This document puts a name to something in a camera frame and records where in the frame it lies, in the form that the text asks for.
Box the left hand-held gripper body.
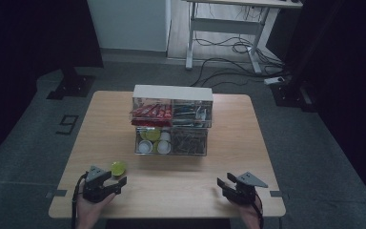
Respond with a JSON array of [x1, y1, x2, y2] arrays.
[[81, 164, 117, 204]]

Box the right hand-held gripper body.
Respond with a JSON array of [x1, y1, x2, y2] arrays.
[[228, 171, 270, 205]]

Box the yellow round object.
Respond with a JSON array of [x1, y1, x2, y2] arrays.
[[110, 160, 128, 177]]

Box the clear drawer organizer white top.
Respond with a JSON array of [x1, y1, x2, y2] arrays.
[[130, 84, 214, 157]]

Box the person's left hand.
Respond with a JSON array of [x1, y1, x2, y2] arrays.
[[75, 190, 117, 225]]

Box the person's right hand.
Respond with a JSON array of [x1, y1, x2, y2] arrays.
[[233, 194, 264, 227]]

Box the pile of brown packets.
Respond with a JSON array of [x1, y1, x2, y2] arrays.
[[171, 128, 208, 156]]

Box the pile of dark packets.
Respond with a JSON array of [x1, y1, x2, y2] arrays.
[[172, 104, 212, 127]]

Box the pile of red packets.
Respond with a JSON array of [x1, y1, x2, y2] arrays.
[[130, 103, 173, 128]]

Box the black stand base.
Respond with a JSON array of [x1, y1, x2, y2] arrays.
[[271, 80, 318, 113], [46, 65, 96, 101]]

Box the white power strip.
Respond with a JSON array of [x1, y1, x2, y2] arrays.
[[263, 75, 286, 86]]

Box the white cabinet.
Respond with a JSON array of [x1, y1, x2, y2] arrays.
[[86, 0, 172, 52]]

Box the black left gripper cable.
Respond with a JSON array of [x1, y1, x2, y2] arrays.
[[71, 173, 89, 229]]

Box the black floor cables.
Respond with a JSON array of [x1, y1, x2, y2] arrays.
[[189, 30, 292, 89]]

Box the white desk frame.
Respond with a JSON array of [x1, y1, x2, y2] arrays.
[[182, 0, 303, 74]]

